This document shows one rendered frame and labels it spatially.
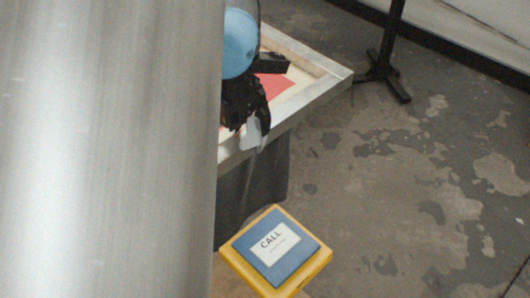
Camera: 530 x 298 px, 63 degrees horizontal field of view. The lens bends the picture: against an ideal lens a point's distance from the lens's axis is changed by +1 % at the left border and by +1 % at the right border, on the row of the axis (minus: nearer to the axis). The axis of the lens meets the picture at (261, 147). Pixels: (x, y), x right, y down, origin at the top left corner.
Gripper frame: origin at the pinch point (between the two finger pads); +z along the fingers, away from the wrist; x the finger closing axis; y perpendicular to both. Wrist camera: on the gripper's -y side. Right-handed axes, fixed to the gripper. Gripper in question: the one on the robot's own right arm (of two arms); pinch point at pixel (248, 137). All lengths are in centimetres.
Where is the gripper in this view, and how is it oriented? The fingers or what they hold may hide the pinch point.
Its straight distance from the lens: 79.8
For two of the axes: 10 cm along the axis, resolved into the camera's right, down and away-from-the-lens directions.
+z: 0.0, 6.9, 7.3
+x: 6.9, 5.3, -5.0
